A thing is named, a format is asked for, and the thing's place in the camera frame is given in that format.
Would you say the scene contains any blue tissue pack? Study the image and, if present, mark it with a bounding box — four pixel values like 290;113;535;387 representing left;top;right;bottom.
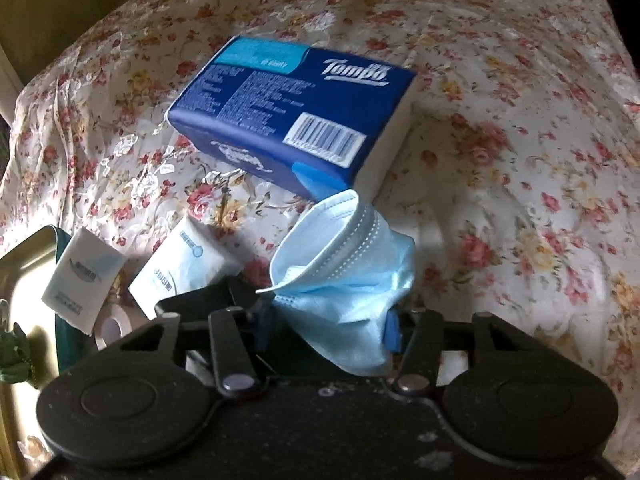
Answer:
166;36;418;202

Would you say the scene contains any white tissue packet oval logo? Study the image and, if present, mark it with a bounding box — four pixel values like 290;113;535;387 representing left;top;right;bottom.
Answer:
41;227;127;337

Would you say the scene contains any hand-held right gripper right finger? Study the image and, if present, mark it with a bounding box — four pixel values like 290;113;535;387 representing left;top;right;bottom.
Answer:
382;307;543;397

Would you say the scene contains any white tissue packet round logo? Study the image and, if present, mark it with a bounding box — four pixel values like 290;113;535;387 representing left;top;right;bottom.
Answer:
128;215;242;318

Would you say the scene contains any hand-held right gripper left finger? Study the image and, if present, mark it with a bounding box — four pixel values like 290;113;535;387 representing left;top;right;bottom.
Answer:
107;279;275;399

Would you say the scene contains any green soft toy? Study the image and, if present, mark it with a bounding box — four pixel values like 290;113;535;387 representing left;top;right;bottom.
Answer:
0;322;42;390

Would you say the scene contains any teal metal tin box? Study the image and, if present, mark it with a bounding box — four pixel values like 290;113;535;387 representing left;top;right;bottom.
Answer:
0;225;108;441

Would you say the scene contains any wooden headboard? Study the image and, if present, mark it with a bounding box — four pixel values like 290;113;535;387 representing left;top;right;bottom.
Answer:
0;0;143;86

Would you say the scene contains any white tape roll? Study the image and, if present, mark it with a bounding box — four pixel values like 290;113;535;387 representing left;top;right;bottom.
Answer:
94;306;137;351

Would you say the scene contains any floral bed sheet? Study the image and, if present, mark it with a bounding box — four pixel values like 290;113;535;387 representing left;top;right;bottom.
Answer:
0;0;640;461

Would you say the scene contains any blue face mask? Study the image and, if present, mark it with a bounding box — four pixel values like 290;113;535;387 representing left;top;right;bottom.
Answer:
255;190;417;377

